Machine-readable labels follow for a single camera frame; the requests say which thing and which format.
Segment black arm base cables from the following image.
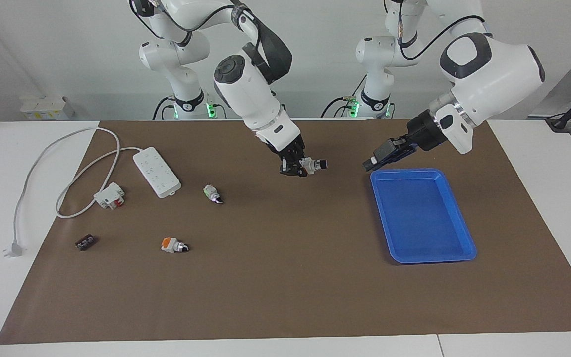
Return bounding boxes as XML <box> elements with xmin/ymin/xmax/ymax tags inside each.
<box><xmin>153</xmin><ymin>95</ymin><xmax>174</xmax><ymax>120</ymax></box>
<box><xmin>321</xmin><ymin>74</ymin><xmax>368</xmax><ymax>118</ymax></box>

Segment brown paper mat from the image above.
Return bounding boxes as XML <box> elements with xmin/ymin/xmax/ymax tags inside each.
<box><xmin>0</xmin><ymin>118</ymin><xmax>571</xmax><ymax>345</ymax></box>

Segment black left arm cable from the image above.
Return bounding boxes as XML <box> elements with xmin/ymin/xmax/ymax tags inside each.
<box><xmin>397</xmin><ymin>0</ymin><xmax>494</xmax><ymax>62</ymax></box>

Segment selector switch orange contact block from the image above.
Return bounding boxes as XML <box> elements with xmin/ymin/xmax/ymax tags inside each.
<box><xmin>161</xmin><ymin>237</ymin><xmax>190</xmax><ymax>254</ymax></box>

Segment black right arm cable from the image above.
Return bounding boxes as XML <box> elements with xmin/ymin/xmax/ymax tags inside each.
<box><xmin>129</xmin><ymin>0</ymin><xmax>293</xmax><ymax>97</ymax></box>

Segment white power strip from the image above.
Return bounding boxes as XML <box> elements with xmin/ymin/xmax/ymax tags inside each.
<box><xmin>133</xmin><ymin>147</ymin><xmax>182</xmax><ymax>199</ymax></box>

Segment white circuit breaker red levers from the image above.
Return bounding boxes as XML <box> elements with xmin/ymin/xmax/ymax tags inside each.
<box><xmin>93</xmin><ymin>182</ymin><xmax>125</xmax><ymax>210</ymax></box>

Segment white cardboard box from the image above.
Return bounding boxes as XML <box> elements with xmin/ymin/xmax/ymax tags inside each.
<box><xmin>20</xmin><ymin>96</ymin><xmax>75</xmax><ymax>121</ymax></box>

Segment black left arm base cables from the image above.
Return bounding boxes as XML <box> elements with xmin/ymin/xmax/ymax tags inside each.
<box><xmin>321</xmin><ymin>74</ymin><xmax>368</xmax><ymax>118</ymax></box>

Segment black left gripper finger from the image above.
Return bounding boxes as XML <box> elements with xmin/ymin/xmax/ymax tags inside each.
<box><xmin>372</xmin><ymin>139</ymin><xmax>407</xmax><ymax>160</ymax></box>
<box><xmin>363</xmin><ymin>155</ymin><xmax>401</xmax><ymax>172</ymax></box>

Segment selector switch red contact block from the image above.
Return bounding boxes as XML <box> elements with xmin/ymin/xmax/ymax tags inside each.
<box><xmin>299</xmin><ymin>158</ymin><xmax>328</xmax><ymax>177</ymax></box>

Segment black right arm base cables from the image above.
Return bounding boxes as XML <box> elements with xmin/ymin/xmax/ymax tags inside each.
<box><xmin>153</xmin><ymin>95</ymin><xmax>174</xmax><ymax>120</ymax></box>

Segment selector switch green contact block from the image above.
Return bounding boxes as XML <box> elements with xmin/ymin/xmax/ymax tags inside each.
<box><xmin>203</xmin><ymin>184</ymin><xmax>224</xmax><ymax>205</ymax></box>

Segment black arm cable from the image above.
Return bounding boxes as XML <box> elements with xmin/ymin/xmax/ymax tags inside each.
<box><xmin>397</xmin><ymin>0</ymin><xmax>494</xmax><ymax>62</ymax></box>
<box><xmin>129</xmin><ymin>0</ymin><xmax>293</xmax><ymax>97</ymax></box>

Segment blue plastic tray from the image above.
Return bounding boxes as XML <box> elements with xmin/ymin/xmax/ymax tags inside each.
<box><xmin>370</xmin><ymin>169</ymin><xmax>478</xmax><ymax>264</ymax></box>

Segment white power cable with plug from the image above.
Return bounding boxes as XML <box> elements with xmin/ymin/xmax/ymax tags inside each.
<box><xmin>3</xmin><ymin>127</ymin><xmax>143</xmax><ymax>258</ymax></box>

